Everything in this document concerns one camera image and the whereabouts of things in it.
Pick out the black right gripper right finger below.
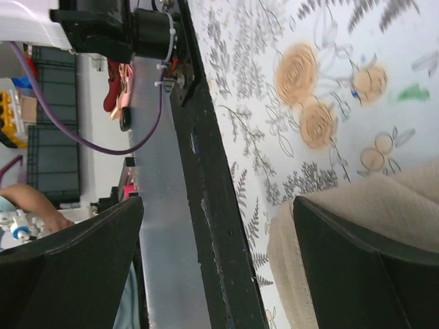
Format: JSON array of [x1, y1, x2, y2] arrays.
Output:
[[293, 197, 438, 328]]

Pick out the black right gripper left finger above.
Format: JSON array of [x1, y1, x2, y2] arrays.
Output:
[[1, 197, 143, 328]]

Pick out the beige cloth napkin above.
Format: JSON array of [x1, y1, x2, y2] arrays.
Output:
[[268, 158, 438, 328]]

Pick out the person's hand in background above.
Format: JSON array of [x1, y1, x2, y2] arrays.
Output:
[[1, 183, 74, 233]]

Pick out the dark green storage crate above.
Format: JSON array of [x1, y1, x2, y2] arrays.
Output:
[[26, 46, 81, 206]]

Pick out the yellow toy block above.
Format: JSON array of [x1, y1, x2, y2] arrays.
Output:
[[1, 89, 28, 149]]

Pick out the floral patterned table mat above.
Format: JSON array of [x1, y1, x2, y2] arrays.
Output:
[[189, 1, 438, 328]]

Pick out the aluminium frame rail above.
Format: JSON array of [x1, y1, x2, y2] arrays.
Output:
[[132, 58, 211, 328]]

